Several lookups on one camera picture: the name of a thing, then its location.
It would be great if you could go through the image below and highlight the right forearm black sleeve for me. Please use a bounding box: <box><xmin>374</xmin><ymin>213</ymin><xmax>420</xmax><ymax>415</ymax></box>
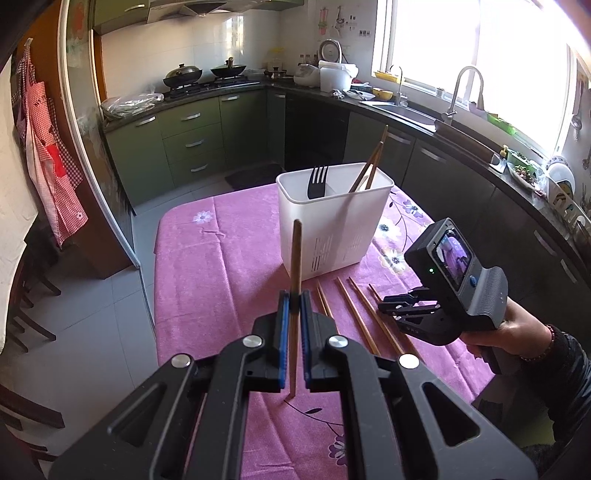
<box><xmin>523</xmin><ymin>325</ymin><xmax>590</xmax><ymax>459</ymax></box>

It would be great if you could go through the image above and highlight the chrome kitchen faucet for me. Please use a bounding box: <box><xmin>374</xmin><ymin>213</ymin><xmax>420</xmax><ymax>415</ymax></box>
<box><xmin>442</xmin><ymin>65</ymin><xmax>485</xmax><ymax>125</ymax></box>

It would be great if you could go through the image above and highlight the right hand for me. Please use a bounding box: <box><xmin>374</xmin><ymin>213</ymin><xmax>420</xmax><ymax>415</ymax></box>
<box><xmin>460</xmin><ymin>298</ymin><xmax>554</xmax><ymax>360</ymax></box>

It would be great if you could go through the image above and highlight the white plastic utensil holder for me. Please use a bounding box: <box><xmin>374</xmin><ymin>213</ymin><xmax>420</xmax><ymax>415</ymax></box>
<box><xmin>276</xmin><ymin>163</ymin><xmax>394</xmax><ymax>280</ymax></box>

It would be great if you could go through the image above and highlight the black plastic fork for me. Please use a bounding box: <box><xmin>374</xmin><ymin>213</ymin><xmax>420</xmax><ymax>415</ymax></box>
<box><xmin>308</xmin><ymin>166</ymin><xmax>329</xmax><ymax>200</ymax></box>

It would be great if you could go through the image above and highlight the chopstick standing in holder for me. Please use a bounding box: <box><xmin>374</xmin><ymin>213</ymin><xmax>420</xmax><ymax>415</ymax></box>
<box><xmin>349</xmin><ymin>125</ymin><xmax>389</xmax><ymax>193</ymax></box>

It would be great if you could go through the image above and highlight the pink floral tablecloth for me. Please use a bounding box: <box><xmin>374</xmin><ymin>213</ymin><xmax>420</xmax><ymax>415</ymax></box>
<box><xmin>153</xmin><ymin>182</ymin><xmax>496</xmax><ymax>480</ymax></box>

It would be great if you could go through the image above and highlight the white plastic bucket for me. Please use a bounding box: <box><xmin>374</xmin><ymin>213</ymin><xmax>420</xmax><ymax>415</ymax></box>
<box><xmin>318</xmin><ymin>60</ymin><xmax>359</xmax><ymax>93</ymax></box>

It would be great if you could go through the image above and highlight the green drawer cabinet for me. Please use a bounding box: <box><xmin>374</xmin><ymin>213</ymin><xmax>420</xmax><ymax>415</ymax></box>
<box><xmin>105</xmin><ymin>89</ymin><xmax>267</xmax><ymax>207</ymax></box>

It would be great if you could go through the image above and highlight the red checkered apron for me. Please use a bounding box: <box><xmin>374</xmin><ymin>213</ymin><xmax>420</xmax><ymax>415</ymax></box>
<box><xmin>12</xmin><ymin>39</ymin><xmax>88</xmax><ymax>246</ymax></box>

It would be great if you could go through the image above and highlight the black wok on stove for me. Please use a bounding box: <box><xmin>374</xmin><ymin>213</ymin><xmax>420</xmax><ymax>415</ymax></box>
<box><xmin>211</xmin><ymin>57</ymin><xmax>246</xmax><ymax>79</ymax></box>

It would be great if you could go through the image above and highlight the black wok with lid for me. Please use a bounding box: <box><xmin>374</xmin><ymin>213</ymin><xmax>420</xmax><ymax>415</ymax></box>
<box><xmin>163</xmin><ymin>63</ymin><xmax>202</xmax><ymax>89</ymax></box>

